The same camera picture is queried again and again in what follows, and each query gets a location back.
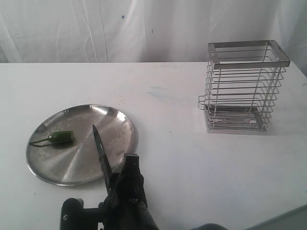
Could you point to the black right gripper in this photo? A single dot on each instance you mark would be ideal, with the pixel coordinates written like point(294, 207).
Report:
point(125, 207)

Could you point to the black handled knife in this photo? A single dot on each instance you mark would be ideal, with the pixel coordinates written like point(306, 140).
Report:
point(103, 160)

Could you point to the green chili pepper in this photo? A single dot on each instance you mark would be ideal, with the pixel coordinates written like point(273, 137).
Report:
point(58, 137)

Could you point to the round steel plate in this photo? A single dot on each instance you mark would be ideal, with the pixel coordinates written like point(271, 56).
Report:
point(76, 163)

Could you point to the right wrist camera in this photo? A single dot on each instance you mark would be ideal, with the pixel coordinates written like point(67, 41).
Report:
point(75, 217)

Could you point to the metal wire utensil rack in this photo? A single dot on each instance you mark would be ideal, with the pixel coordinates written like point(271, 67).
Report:
point(241, 86)

